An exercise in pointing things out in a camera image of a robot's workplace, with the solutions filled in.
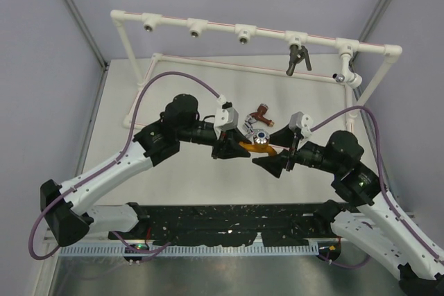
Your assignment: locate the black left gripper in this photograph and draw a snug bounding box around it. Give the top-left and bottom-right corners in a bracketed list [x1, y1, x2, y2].
[178, 121, 251, 159]

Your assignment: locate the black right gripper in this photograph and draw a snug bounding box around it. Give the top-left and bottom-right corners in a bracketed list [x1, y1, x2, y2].
[252, 123, 342, 177]

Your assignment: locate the orange faucet blue knob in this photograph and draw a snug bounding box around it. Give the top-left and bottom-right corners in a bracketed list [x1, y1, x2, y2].
[239, 129, 277, 156]

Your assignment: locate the white PVC pipe frame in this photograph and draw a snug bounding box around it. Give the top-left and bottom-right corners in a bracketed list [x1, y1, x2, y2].
[110, 9, 403, 137]

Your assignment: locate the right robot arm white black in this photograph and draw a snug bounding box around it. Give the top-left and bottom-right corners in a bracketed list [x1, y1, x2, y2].
[253, 129, 443, 295]

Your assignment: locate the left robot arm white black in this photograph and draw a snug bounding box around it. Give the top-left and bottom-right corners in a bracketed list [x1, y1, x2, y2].
[40, 94, 250, 247]

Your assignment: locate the chrome faucet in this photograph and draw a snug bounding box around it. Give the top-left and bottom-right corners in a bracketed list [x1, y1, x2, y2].
[243, 115, 257, 138]

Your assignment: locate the brown faucet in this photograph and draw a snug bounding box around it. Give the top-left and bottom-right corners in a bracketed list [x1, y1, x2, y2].
[249, 103, 275, 127]

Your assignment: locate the dark bronze installed faucet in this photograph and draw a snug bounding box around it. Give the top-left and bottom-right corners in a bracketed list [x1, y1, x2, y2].
[286, 44, 312, 76]

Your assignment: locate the white installed faucet chrome tip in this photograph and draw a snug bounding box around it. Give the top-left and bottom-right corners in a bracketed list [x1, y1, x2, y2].
[332, 53, 362, 89]

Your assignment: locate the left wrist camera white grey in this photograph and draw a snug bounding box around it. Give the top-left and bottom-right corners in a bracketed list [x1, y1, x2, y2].
[214, 102, 239, 132]

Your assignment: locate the wrist camera white grey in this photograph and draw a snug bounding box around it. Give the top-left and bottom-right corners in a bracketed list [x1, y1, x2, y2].
[289, 112, 313, 138]
[214, 102, 239, 132]

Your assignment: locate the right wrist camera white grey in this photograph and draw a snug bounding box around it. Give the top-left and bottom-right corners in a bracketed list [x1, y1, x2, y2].
[289, 112, 313, 138]

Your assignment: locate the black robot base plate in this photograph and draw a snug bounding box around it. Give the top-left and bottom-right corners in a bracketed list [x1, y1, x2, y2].
[67, 202, 398, 247]

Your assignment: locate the slotted grey cable duct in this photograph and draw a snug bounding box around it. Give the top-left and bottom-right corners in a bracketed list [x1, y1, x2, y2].
[59, 242, 319, 257]

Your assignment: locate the aluminium frame rail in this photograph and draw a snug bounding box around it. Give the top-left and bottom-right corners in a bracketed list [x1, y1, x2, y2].
[43, 211, 417, 245]

